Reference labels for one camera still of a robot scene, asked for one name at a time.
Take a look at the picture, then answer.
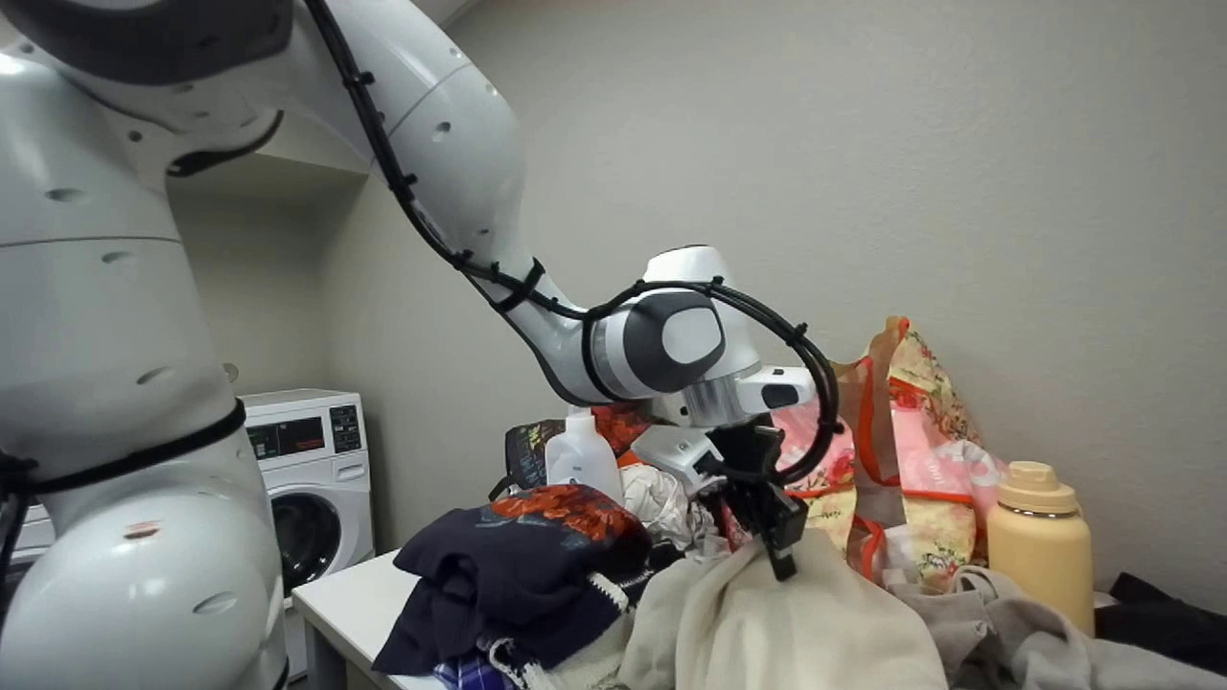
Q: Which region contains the white detergent jug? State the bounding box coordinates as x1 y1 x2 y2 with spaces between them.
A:
540 408 629 505

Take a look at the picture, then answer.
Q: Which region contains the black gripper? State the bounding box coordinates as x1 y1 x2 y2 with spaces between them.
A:
705 418 812 587

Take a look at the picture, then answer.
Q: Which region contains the cream jersey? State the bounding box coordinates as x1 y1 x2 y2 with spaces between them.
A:
610 529 957 690

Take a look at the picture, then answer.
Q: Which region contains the black fabric item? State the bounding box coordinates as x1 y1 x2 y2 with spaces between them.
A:
1093 569 1227 674

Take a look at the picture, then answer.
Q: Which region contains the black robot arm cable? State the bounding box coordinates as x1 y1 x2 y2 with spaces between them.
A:
300 0 848 492

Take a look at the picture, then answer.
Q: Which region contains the purple blue cloth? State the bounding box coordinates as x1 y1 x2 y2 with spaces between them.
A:
427 647 514 690

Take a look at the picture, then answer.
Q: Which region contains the white washing machine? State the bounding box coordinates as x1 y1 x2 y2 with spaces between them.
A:
238 385 380 600

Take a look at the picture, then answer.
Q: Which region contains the navy clothing pile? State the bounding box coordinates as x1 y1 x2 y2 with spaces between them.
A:
374 501 655 683

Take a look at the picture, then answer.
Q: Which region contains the tan plastic bottle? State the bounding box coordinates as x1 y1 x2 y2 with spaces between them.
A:
987 458 1101 637

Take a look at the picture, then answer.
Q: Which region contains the orange patterned cloth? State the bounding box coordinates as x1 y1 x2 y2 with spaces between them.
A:
490 478 647 550

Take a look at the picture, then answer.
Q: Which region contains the dark red bag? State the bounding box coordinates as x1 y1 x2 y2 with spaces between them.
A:
587 404 654 459

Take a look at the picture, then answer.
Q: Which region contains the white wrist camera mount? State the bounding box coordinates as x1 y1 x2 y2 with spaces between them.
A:
742 363 820 413

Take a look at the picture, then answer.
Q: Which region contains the black printed tote bag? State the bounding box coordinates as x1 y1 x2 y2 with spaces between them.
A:
502 418 571 492

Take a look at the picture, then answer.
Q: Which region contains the grey crumpled cloth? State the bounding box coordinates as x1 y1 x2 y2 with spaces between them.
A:
877 559 1227 690

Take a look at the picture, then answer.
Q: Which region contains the pink orange patterned bag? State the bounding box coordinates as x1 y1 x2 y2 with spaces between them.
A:
780 316 1009 587

